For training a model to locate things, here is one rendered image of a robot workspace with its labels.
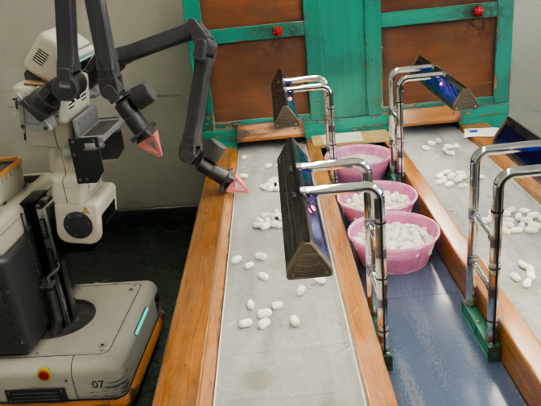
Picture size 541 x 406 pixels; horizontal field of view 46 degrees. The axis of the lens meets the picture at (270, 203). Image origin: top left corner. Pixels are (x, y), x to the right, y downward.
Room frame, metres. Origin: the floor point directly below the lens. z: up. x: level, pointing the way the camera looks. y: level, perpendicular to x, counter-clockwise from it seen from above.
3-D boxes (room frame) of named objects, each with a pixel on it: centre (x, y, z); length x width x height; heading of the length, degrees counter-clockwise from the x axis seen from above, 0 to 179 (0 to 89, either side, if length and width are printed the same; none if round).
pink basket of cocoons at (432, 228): (1.67, -0.35, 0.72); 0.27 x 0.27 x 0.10
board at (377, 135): (2.61, -0.37, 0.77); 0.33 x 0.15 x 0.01; 89
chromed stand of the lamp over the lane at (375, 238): (1.25, -0.14, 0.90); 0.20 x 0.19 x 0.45; 179
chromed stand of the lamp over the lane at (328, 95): (2.22, -0.16, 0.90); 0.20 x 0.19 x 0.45; 179
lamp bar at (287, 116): (2.23, -0.08, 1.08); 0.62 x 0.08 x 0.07; 179
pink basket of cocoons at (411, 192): (1.95, -0.36, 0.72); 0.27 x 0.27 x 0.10
